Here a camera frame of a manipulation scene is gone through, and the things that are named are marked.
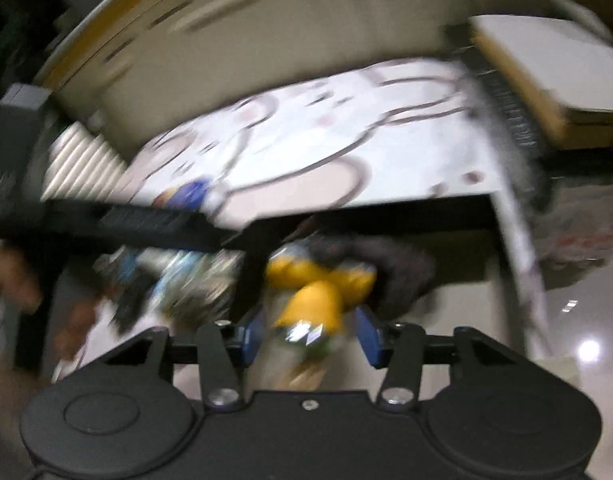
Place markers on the cream cabinet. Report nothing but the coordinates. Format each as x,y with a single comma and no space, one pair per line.
286,35

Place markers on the printed cartoon blanket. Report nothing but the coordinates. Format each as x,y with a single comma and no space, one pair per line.
336,135

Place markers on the pile of mixed packets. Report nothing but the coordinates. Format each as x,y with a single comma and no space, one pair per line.
186,270

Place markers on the dark furry strip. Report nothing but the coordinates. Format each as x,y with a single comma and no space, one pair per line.
511,110

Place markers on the black furry cloth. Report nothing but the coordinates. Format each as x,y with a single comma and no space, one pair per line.
396,270

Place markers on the blue red box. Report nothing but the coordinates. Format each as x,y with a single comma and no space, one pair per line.
186,195

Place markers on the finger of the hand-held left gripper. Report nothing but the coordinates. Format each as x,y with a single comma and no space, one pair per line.
146,222

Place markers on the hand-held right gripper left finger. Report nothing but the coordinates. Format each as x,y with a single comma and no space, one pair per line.
249,342

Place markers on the white box with wooden side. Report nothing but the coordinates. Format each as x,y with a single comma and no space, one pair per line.
551,60

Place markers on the white ribbed panel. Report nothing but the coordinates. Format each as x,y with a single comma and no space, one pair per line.
81,165

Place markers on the crumpled plastic bag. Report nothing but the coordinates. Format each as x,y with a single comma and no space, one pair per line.
586,235

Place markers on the person's left hand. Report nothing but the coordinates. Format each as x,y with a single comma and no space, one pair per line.
11,275

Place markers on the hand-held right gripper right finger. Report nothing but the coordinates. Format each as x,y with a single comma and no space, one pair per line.
370,340

